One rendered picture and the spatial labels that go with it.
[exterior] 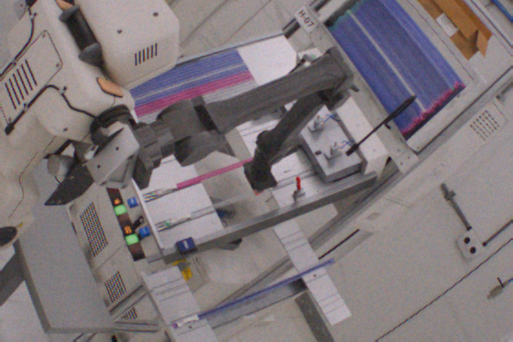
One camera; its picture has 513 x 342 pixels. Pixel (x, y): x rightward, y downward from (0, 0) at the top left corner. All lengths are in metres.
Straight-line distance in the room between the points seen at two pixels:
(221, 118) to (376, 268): 2.53
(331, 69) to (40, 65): 0.60
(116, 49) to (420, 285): 2.70
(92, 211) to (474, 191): 2.01
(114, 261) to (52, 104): 1.45
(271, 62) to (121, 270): 0.96
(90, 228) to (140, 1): 1.62
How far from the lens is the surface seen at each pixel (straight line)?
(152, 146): 1.10
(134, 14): 1.12
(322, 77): 1.30
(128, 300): 1.96
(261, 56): 2.29
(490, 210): 3.40
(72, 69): 1.09
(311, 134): 2.01
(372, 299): 3.62
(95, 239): 2.58
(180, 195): 1.94
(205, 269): 2.14
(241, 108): 1.21
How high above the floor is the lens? 1.72
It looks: 21 degrees down
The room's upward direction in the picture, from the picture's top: 48 degrees clockwise
